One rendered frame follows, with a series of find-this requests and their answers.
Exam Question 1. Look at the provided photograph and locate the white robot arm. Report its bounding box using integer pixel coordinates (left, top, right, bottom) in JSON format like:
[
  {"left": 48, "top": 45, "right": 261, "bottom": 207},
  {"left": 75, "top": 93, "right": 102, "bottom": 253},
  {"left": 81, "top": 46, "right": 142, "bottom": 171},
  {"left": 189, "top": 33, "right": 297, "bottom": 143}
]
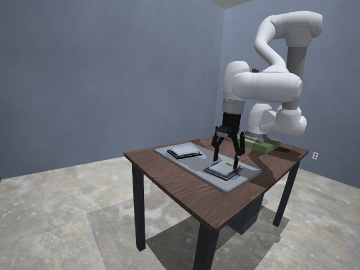
[{"left": 222, "top": 11, "right": 323, "bottom": 143}]

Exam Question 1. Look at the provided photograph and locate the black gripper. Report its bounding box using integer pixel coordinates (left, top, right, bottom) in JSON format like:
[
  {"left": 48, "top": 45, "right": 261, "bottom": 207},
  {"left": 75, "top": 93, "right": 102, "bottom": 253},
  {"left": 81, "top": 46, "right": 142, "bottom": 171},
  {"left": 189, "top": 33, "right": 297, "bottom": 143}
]
[{"left": 211, "top": 112, "right": 246, "bottom": 169}]

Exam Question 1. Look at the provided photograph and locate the clear plastic rectangular lid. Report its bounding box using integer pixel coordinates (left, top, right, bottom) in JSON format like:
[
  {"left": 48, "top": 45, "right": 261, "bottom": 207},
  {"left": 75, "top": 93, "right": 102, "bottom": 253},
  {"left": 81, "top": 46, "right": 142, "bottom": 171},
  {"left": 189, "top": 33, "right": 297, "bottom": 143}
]
[{"left": 209, "top": 161, "right": 235, "bottom": 176}]

